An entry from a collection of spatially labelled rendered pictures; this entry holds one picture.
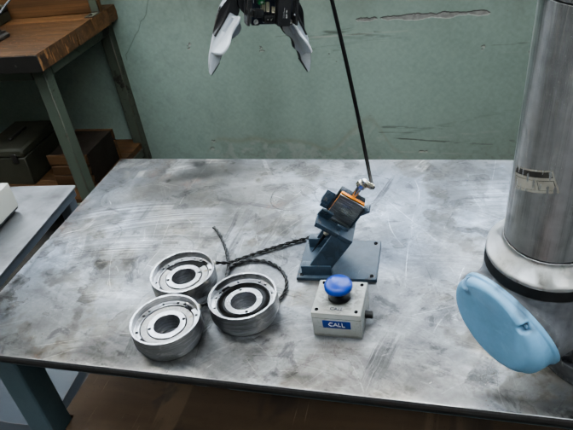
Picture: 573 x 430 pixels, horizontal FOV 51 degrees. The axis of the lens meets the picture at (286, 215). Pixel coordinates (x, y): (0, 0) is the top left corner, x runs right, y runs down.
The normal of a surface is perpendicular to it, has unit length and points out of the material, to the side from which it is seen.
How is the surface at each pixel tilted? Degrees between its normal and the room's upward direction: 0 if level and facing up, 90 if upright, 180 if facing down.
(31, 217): 0
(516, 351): 97
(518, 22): 90
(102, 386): 0
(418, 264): 0
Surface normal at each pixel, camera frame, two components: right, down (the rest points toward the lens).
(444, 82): -0.25, 0.58
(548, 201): -0.57, 0.55
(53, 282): -0.14, -0.82
